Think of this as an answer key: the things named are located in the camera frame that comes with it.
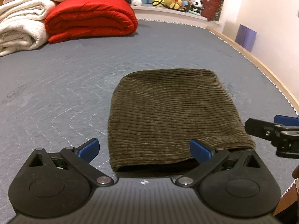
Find panda plush toy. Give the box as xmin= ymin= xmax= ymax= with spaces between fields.
xmin=191 ymin=0 xmax=204 ymax=14

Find purple box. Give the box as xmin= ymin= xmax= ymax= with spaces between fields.
xmin=235 ymin=24 xmax=257 ymax=52

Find grey quilted mattress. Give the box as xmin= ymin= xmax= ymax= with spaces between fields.
xmin=1 ymin=21 xmax=296 ymax=223

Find cream folded blanket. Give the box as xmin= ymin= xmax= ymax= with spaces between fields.
xmin=1 ymin=0 xmax=56 ymax=57

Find red folded blanket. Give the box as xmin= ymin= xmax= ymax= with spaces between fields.
xmin=45 ymin=0 xmax=138 ymax=44

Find yellow plush toy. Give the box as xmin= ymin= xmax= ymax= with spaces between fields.
xmin=152 ymin=0 xmax=191 ymax=12

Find olive corduroy pants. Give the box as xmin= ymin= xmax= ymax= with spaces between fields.
xmin=108 ymin=69 xmax=255 ymax=171

